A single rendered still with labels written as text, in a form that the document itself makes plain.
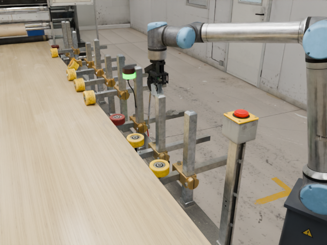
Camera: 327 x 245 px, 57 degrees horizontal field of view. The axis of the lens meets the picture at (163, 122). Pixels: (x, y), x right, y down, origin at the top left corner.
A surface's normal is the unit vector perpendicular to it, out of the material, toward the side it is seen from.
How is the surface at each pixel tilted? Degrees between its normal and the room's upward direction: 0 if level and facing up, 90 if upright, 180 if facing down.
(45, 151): 0
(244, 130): 90
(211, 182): 0
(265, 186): 0
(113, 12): 90
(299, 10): 90
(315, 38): 83
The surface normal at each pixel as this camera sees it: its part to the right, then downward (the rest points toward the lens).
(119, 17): 0.39, 0.40
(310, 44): -0.55, 0.25
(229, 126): -0.89, 0.20
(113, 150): 0.00, -0.90
